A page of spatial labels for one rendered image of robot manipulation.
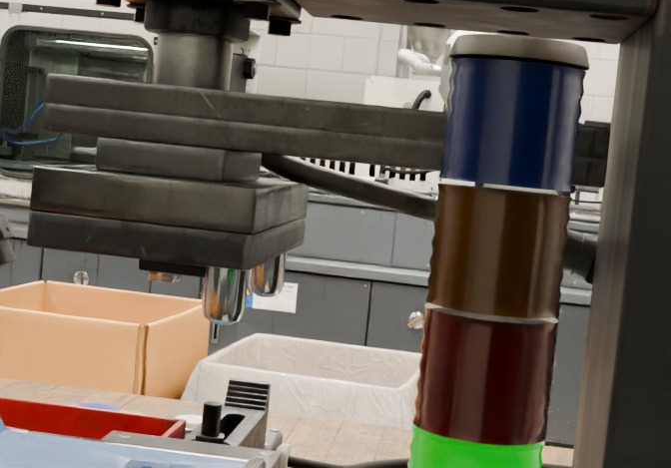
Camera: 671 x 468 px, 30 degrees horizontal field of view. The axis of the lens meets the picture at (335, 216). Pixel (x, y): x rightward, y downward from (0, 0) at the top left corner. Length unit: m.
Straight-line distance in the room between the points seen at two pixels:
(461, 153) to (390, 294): 4.77
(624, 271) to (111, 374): 2.42
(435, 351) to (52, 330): 2.63
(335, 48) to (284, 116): 6.53
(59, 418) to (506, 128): 0.63
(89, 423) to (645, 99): 0.51
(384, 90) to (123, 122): 5.13
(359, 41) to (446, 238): 6.74
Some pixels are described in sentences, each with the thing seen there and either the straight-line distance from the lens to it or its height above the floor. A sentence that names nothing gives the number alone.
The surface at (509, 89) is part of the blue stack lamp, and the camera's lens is 0.34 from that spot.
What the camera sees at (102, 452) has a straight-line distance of 0.68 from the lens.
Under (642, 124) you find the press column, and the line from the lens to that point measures 0.55.
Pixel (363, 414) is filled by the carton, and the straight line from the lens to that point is 2.84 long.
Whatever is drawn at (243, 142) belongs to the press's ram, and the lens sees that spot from 0.58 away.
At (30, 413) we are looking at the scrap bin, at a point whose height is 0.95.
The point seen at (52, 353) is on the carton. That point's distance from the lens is 2.96.
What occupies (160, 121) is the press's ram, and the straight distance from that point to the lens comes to 0.58.
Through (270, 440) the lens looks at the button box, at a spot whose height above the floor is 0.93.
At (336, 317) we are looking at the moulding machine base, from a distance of 5.15.
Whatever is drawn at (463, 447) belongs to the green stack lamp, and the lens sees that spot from 0.35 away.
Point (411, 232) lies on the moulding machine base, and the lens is 5.08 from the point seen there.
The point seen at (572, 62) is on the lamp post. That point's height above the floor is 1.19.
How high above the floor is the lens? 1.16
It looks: 3 degrees down
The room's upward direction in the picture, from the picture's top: 6 degrees clockwise
